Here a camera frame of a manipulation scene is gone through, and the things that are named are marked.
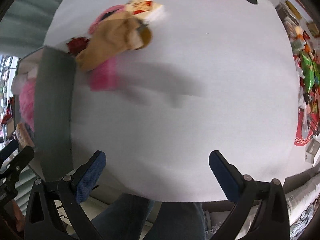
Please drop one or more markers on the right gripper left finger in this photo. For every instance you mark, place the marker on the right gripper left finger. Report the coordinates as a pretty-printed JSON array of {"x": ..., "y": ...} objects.
[{"x": 42, "y": 218}]

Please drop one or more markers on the tan knitted sock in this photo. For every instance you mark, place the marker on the tan knitted sock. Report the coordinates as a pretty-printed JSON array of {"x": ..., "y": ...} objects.
[{"x": 113, "y": 35}]

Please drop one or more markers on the large grey storage box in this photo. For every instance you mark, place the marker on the large grey storage box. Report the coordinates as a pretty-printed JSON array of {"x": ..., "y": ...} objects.
[{"x": 52, "y": 111}]

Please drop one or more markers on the grey green curtain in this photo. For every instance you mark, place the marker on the grey green curtain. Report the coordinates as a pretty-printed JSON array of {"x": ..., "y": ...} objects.
[{"x": 25, "y": 25}]

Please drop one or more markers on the pink foam sponge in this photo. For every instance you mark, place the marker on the pink foam sponge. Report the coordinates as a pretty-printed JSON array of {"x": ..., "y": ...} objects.
[{"x": 104, "y": 77}]

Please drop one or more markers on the light pink fluffy pompom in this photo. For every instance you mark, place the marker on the light pink fluffy pompom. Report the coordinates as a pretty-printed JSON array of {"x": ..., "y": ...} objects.
[{"x": 27, "y": 102}]

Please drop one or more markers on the snack packages pile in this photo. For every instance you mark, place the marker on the snack packages pile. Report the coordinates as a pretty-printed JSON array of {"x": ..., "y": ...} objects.
[{"x": 307, "y": 66}]

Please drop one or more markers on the white cloth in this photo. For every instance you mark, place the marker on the white cloth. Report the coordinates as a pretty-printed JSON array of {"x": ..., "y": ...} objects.
[{"x": 20, "y": 80}]

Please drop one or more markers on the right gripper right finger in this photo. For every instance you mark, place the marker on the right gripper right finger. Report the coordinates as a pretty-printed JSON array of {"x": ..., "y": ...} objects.
[{"x": 271, "y": 220}]

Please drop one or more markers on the yellow cartoon tissue pack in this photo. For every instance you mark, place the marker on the yellow cartoon tissue pack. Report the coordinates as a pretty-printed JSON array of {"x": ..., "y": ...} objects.
[{"x": 23, "y": 136}]

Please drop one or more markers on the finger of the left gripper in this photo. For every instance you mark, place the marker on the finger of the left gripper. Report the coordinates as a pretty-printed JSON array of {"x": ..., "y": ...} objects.
[
  {"x": 8, "y": 149},
  {"x": 20, "y": 161}
]

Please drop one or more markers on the dark red fabric rose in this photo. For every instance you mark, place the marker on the dark red fabric rose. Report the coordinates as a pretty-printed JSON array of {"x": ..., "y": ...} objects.
[{"x": 77, "y": 45}]

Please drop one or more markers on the yellow brown small sock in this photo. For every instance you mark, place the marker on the yellow brown small sock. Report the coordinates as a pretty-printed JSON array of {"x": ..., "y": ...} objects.
[{"x": 146, "y": 35}]

